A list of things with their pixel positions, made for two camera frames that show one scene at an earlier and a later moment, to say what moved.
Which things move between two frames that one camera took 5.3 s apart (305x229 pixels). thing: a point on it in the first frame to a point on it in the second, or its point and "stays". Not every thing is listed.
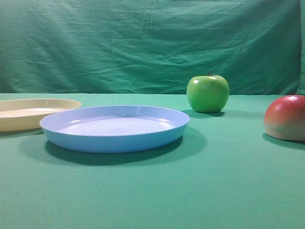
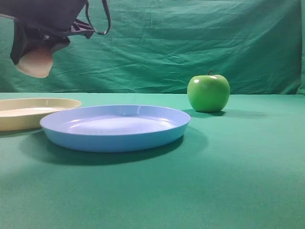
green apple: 208,94 stays
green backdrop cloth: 151,47 stays
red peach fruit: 285,118 to 36,62
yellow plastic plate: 26,114 stays
